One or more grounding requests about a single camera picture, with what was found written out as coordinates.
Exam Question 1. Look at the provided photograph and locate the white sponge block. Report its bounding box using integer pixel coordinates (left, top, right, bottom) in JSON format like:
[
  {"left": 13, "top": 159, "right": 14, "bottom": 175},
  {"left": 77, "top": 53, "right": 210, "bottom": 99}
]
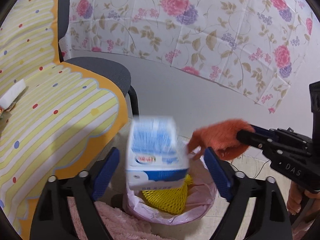
[{"left": 0, "top": 79, "right": 26, "bottom": 110}]

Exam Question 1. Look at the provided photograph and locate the blue white milk carton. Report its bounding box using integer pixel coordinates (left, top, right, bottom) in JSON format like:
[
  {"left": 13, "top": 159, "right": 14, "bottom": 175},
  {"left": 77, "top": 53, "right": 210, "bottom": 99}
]
[{"left": 125, "top": 116, "right": 189, "bottom": 191}]

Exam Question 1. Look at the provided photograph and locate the pink fluffy rug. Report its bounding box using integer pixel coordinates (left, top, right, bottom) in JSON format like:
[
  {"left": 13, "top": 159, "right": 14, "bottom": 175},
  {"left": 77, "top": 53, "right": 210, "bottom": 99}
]
[{"left": 67, "top": 197, "right": 163, "bottom": 240}]

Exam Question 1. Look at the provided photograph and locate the yellow striped dotted cloth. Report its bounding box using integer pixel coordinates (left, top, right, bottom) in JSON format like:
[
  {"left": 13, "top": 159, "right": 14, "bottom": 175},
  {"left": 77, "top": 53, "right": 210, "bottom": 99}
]
[{"left": 1, "top": 0, "right": 128, "bottom": 239}]

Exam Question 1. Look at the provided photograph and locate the grey office chair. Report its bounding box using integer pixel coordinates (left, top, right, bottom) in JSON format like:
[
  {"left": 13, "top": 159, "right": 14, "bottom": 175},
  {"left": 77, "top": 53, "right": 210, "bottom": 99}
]
[{"left": 57, "top": 0, "right": 139, "bottom": 117}]

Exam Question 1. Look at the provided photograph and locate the floral pattern wall sheet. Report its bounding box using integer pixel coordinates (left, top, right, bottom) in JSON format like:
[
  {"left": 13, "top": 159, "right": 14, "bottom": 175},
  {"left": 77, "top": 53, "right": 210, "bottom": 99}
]
[{"left": 65, "top": 0, "right": 316, "bottom": 113}]

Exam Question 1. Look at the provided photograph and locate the pink lined trash bin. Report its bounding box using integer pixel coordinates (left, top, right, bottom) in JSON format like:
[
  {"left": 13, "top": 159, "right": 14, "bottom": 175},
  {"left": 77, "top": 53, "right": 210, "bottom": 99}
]
[{"left": 123, "top": 138, "right": 217, "bottom": 225}]

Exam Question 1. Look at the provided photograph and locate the orange knit glove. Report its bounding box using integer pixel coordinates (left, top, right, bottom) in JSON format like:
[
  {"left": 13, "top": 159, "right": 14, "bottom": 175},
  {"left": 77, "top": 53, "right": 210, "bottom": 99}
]
[{"left": 187, "top": 119, "right": 255, "bottom": 161}]

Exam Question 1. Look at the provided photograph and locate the right human hand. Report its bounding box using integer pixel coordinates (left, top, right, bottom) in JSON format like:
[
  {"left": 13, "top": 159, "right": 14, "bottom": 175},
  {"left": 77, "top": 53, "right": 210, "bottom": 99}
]
[{"left": 286, "top": 181, "right": 320, "bottom": 216}]

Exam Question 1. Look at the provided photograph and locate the yellow foam net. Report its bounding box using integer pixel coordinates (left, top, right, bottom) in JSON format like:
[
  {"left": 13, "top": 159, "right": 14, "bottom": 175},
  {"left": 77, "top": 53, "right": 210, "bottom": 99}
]
[{"left": 142, "top": 175, "right": 193, "bottom": 215}]

